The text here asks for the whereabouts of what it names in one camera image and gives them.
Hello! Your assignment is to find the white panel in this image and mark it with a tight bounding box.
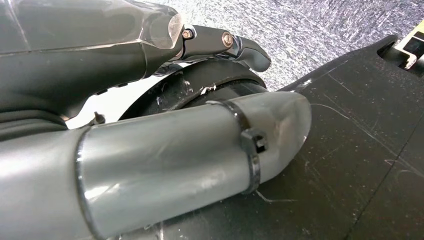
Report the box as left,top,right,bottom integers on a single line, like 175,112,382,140
65,62,190,130

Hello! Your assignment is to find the black robot leg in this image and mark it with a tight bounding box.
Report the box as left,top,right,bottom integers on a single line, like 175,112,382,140
114,34,424,240

